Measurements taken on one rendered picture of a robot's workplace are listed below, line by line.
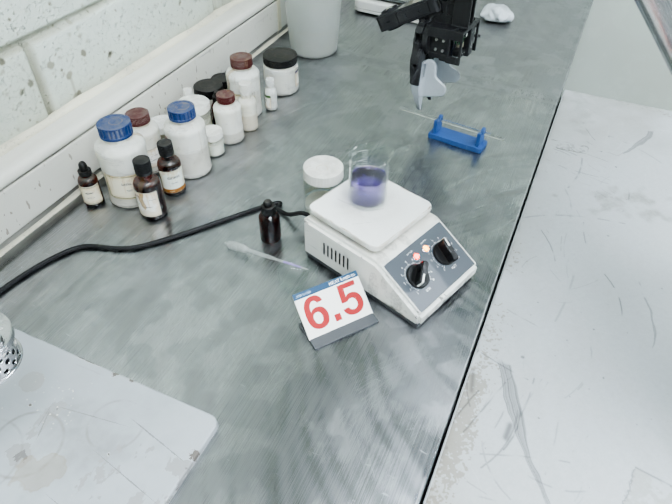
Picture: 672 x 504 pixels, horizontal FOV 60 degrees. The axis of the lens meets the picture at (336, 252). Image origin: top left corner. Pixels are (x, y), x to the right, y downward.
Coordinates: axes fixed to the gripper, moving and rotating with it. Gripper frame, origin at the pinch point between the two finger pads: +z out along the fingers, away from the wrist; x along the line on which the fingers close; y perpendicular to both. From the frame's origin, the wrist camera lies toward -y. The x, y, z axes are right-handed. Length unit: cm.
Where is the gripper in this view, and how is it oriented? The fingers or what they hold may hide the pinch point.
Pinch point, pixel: (421, 96)
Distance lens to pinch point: 105.8
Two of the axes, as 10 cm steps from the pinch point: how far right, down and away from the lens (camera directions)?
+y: 8.5, 3.6, -3.9
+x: 5.3, -5.8, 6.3
